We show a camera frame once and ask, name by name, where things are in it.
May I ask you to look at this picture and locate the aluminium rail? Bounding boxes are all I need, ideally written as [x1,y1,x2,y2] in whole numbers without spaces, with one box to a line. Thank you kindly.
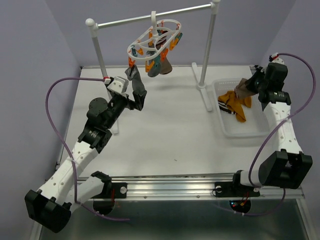
[112,175,305,201]

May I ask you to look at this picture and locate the white round clip hanger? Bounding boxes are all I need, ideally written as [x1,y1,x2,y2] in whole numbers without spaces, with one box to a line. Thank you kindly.
[126,11,183,63]

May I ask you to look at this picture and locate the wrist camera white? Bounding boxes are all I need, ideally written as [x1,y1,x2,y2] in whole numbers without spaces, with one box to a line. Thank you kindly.
[268,52,285,65]
[104,76,129,95]

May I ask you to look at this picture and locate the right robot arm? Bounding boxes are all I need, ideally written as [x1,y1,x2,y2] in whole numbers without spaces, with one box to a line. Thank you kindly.
[230,58,313,195]

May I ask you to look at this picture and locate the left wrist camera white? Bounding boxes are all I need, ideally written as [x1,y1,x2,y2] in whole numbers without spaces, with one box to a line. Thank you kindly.
[104,76,129,95]

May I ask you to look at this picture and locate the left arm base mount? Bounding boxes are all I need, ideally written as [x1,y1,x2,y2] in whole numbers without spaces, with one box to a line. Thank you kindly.
[91,171,128,200]

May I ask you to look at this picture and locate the yellow sock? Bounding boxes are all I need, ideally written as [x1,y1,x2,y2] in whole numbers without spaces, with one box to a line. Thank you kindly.
[217,91,252,123]

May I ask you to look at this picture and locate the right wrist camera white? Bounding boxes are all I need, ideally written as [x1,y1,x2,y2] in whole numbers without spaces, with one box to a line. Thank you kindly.
[268,52,285,65]

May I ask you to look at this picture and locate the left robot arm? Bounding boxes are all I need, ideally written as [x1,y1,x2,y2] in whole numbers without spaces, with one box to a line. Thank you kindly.
[24,90,147,233]

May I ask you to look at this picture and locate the beige striped sock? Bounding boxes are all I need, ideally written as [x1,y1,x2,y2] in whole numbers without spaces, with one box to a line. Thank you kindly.
[156,36,173,75]

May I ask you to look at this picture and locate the teal clothespin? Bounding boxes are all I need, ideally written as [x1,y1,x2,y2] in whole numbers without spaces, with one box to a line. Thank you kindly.
[152,55,161,71]

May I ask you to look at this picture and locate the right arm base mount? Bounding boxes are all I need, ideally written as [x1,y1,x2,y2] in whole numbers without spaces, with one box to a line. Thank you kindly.
[212,181,260,198]

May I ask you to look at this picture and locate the white clothes rack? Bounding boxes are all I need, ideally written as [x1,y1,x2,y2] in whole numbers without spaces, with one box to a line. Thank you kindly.
[84,0,221,136]

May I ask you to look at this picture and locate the white plastic basket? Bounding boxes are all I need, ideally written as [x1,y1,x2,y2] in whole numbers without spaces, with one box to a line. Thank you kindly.
[211,78,270,138]

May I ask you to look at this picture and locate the grey sock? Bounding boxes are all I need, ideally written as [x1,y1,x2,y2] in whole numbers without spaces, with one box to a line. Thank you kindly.
[125,64,147,97]
[147,55,161,78]

